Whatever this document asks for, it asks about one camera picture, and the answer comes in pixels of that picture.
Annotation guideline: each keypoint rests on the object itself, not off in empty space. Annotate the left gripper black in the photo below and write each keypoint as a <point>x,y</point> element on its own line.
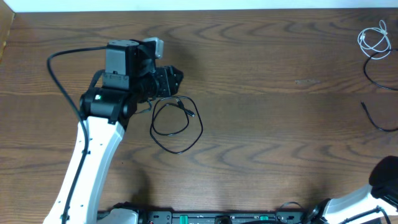
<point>170,86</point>

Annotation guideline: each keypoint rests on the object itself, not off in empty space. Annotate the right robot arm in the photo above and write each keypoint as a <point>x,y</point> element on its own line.
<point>376,199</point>

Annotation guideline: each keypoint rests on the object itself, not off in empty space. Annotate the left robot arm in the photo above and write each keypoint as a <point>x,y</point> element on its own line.
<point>130,76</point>

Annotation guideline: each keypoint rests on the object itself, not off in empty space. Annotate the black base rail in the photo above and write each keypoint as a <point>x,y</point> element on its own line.
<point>166,215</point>

